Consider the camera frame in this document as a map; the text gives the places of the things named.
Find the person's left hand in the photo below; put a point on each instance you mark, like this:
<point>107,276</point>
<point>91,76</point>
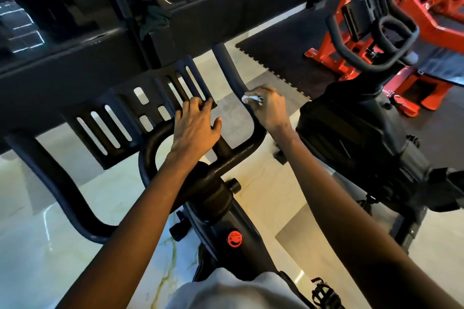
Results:
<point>194,131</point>

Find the person's right hand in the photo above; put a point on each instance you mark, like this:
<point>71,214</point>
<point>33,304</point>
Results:
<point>272,111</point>

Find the small white wipe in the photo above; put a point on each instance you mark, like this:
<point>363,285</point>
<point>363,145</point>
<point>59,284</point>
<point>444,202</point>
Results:
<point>251,99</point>

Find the person's right forearm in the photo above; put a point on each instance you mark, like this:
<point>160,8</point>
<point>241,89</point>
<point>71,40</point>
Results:
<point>370,233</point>

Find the person's left forearm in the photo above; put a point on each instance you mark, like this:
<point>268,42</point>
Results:
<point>123,240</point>

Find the black interlocking foam mat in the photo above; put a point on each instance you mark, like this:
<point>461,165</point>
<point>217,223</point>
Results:
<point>283,44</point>

